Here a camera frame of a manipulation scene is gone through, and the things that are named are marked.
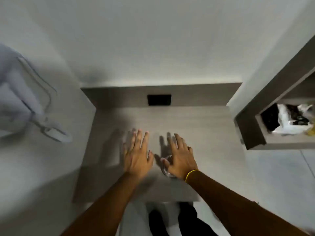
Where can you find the person's right hand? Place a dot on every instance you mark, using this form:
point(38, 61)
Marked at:
point(181, 162)

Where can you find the person's left hand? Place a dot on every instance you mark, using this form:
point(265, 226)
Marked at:
point(136, 159)

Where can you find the person's left little finger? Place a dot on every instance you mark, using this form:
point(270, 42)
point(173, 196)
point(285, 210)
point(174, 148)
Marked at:
point(125, 150)

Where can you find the person's right thumb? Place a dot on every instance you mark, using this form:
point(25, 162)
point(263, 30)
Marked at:
point(165, 164)

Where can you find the person's right middle finger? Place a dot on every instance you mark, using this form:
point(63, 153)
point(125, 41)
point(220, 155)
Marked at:
point(179, 143)

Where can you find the person's left middle finger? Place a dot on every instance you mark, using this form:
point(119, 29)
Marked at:
point(138, 140)

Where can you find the person's right little finger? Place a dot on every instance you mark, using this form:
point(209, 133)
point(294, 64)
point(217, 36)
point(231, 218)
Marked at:
point(190, 150)

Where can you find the person's left thumb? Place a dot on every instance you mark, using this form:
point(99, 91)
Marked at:
point(150, 158)

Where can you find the person's left forearm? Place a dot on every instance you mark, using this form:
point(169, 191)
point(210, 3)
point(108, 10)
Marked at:
point(105, 206)

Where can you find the person's right forearm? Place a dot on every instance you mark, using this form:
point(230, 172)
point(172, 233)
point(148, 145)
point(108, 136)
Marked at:
point(236, 208)

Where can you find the clear glass cup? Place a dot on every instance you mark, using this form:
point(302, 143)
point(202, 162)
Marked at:
point(166, 172)

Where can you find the grey wooden desk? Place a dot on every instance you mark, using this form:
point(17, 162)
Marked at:
point(204, 135)

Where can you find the yellow wristband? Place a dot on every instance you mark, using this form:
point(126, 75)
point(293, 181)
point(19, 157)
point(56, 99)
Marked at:
point(190, 174)

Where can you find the person's black trousers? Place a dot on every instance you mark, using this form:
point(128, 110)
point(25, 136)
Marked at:
point(189, 221)

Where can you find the grey wooden shelf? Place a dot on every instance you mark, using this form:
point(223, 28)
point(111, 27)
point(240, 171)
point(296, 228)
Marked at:
point(251, 130)

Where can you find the black bag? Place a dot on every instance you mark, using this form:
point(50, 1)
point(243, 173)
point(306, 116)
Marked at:
point(270, 117)

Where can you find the white plastic bag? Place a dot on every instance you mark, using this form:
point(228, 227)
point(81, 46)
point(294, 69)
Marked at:
point(285, 121)

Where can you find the yellow packet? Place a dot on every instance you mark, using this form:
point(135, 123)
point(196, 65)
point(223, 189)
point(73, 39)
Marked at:
point(311, 130)

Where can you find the black wall socket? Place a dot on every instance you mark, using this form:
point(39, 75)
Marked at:
point(159, 100)

